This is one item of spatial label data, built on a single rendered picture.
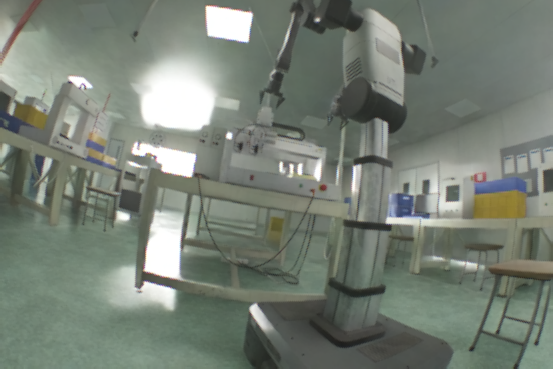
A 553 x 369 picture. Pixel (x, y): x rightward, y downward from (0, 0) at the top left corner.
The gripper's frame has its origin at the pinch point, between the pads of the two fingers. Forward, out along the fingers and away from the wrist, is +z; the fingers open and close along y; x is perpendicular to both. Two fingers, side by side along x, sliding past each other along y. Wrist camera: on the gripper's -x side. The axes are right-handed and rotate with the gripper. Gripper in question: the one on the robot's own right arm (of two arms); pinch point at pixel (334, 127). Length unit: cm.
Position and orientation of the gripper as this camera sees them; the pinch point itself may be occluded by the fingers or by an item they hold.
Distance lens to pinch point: 151.7
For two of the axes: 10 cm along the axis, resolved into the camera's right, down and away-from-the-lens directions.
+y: -9.2, -2.2, -3.4
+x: 2.4, 3.7, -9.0
